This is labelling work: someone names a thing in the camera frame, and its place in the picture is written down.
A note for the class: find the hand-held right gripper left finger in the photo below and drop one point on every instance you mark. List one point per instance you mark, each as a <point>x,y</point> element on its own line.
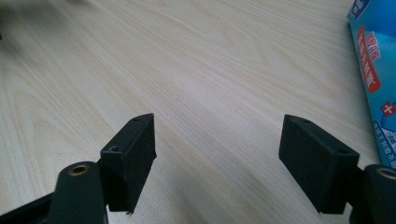
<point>130,161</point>

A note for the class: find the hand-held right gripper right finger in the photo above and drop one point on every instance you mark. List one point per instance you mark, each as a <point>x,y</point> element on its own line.
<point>314,168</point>

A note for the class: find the blue wet wipe packet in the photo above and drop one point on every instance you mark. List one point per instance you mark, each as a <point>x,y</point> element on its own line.
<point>376,62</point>

